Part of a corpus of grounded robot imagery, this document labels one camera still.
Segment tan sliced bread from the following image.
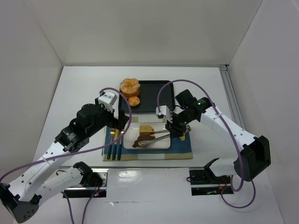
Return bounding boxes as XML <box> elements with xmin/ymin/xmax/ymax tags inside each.
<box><xmin>139</xmin><ymin>125</ymin><xmax>154</xmax><ymax>135</ymax></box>

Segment dark brown bread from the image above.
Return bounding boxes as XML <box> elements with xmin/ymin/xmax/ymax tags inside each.
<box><xmin>132</xmin><ymin>134</ymin><xmax>155</xmax><ymax>148</ymax></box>

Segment metal tongs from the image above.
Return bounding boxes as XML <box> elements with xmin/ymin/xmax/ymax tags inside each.
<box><xmin>139</xmin><ymin>130</ymin><xmax>171</xmax><ymax>149</ymax></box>

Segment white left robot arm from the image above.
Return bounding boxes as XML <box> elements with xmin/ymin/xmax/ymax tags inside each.
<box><xmin>0</xmin><ymin>104</ymin><xmax>132</xmax><ymax>224</ymax></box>

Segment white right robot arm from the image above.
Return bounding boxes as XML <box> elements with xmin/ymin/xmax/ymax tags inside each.
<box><xmin>156</xmin><ymin>90</ymin><xmax>271</xmax><ymax>182</ymax></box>

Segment large orange flower bread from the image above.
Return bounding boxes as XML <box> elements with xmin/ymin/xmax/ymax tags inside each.
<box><xmin>120</xmin><ymin>78</ymin><xmax>140</xmax><ymax>99</ymax></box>

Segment white rectangular plate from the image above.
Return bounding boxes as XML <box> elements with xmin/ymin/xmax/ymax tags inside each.
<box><xmin>123</xmin><ymin>122</ymin><xmax>171</xmax><ymax>149</ymax></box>

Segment blue beige placemat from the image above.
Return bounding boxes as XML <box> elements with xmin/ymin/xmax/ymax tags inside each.
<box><xmin>101</xmin><ymin>117</ymin><xmax>193</xmax><ymax>161</ymax></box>

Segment small round orange bun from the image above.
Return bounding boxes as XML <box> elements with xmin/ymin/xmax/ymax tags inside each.
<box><xmin>128</xmin><ymin>96</ymin><xmax>140</xmax><ymax>107</ymax></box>

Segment gold spoon green handle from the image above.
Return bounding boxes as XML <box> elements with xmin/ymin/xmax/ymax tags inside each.
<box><xmin>117</xmin><ymin>130</ymin><xmax>124</xmax><ymax>161</ymax></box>

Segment gold knife green handle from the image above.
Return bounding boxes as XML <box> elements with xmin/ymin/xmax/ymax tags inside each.
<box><xmin>112</xmin><ymin>129</ymin><xmax>119</xmax><ymax>161</ymax></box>

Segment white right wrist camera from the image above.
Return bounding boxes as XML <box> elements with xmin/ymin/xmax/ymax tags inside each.
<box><xmin>156</xmin><ymin>105</ymin><xmax>172</xmax><ymax>123</ymax></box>

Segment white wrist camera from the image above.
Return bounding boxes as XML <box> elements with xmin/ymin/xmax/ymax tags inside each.
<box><xmin>97</xmin><ymin>91</ymin><xmax>118</xmax><ymax>110</ymax></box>
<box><xmin>156</xmin><ymin>105</ymin><xmax>172</xmax><ymax>123</ymax></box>

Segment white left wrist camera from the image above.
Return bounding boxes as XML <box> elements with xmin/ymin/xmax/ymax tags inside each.
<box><xmin>97</xmin><ymin>91</ymin><xmax>118</xmax><ymax>110</ymax></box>

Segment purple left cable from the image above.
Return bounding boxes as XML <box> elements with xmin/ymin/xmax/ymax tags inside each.
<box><xmin>0</xmin><ymin>87</ymin><xmax>132</xmax><ymax>224</ymax></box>

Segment purple cable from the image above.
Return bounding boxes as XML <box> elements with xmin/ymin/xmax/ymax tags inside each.
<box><xmin>0</xmin><ymin>87</ymin><xmax>132</xmax><ymax>224</ymax></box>
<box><xmin>157</xmin><ymin>79</ymin><xmax>256</xmax><ymax>208</ymax></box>

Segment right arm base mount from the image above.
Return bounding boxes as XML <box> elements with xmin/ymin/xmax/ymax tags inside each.
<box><xmin>186</xmin><ymin>158</ymin><xmax>233</xmax><ymax>196</ymax></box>

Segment aluminium frame rail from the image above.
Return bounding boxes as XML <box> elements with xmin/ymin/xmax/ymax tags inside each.
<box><xmin>219</xmin><ymin>65</ymin><xmax>246</xmax><ymax>129</ymax></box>

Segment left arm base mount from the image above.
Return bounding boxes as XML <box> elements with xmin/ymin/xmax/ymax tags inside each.
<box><xmin>64</xmin><ymin>161</ymin><xmax>108</xmax><ymax>198</ymax></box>

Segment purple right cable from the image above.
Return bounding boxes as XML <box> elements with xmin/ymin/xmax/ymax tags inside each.
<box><xmin>157</xmin><ymin>79</ymin><xmax>256</xmax><ymax>208</ymax></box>

